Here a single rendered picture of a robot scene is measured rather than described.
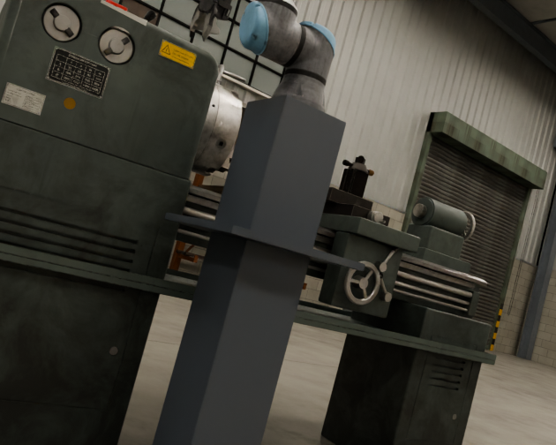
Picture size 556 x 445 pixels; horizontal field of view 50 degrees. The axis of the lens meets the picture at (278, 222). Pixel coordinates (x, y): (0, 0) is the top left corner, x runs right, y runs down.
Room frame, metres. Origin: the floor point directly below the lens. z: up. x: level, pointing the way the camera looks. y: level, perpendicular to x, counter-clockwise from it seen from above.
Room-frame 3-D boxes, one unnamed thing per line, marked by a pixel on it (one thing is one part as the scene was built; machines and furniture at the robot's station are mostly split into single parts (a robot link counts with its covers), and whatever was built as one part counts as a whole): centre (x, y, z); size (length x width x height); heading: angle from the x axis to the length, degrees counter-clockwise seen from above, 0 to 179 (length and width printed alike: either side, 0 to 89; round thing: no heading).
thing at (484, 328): (2.64, -0.72, 0.34); 0.44 x 0.40 x 0.68; 31
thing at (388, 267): (2.18, -0.36, 0.73); 0.27 x 0.12 x 0.27; 121
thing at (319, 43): (1.57, 0.04, 1.27); 0.13 x 0.12 x 0.14; 119
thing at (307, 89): (1.58, 0.03, 1.15); 0.15 x 0.15 x 0.10
